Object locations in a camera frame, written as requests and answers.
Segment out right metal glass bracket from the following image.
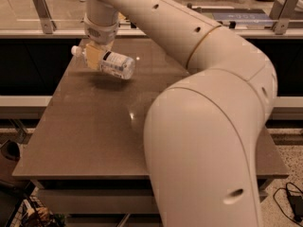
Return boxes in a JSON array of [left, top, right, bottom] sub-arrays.
[[270, 0, 299, 35]]

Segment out grey table drawer base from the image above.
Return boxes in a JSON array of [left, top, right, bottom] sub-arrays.
[[31, 177, 274, 227]]

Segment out black power adapter with cable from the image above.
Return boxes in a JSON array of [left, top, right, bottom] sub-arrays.
[[273, 182, 303, 227]]

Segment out left metal glass bracket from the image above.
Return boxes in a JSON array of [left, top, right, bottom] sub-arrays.
[[32, 0, 57, 34]]

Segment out metal glass bracket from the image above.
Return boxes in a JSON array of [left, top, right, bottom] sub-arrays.
[[270, 0, 299, 35], [32, 0, 57, 34]]

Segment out wire basket with items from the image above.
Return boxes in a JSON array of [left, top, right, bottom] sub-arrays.
[[4, 197, 66, 227]]

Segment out glass barrier panel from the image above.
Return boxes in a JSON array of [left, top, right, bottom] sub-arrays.
[[0, 0, 303, 31]]

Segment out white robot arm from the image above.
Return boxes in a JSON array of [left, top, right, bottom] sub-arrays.
[[88, 0, 277, 227]]

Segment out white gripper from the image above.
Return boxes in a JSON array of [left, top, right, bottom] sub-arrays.
[[84, 12, 119, 70]]

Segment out clear plastic water bottle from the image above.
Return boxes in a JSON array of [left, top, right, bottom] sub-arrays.
[[71, 45, 135, 80]]

